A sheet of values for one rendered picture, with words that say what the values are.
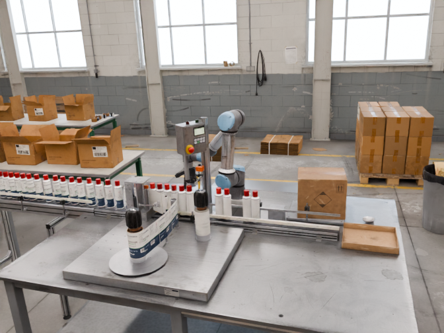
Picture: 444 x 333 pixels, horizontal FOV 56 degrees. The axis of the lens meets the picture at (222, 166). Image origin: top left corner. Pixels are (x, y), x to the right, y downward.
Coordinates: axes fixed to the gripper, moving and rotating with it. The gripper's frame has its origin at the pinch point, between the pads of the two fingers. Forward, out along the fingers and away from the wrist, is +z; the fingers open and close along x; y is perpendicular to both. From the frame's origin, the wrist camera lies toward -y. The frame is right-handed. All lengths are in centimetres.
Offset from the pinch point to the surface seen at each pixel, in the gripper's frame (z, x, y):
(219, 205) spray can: -10, -41, 36
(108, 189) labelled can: -15, -38, -43
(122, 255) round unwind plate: -1, -96, -4
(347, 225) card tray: 3, -30, 114
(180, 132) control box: -55, -37, 12
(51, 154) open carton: -1, 76, -173
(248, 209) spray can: -9, -42, 55
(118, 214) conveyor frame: 2, -41, -36
